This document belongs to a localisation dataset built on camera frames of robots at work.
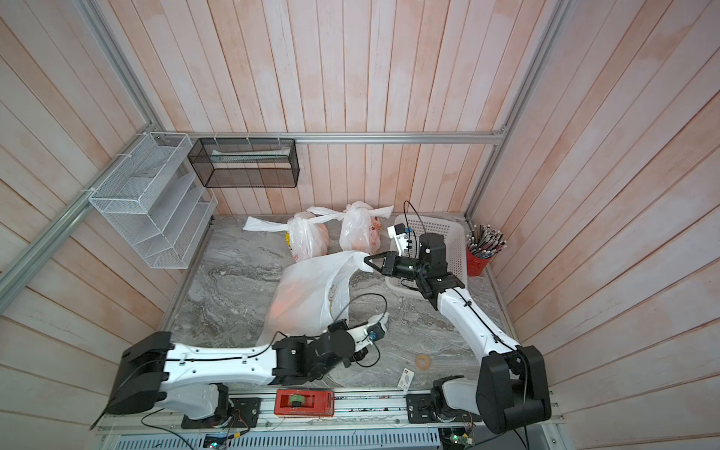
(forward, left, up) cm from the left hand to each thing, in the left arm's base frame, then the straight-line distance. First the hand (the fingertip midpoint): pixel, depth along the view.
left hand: (362, 325), depth 73 cm
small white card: (-10, -13, -14) cm, 22 cm away
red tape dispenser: (-16, +14, -11) cm, 25 cm away
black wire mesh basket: (+59, +43, +10) cm, 74 cm away
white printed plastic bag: (+35, 0, -1) cm, 35 cm away
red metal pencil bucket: (+25, -40, -7) cm, 47 cm away
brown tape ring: (-6, -17, -16) cm, 24 cm away
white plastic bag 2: (+31, +18, +1) cm, 36 cm away
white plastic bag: (+10, +15, -1) cm, 18 cm away
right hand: (+15, -1, +8) cm, 18 cm away
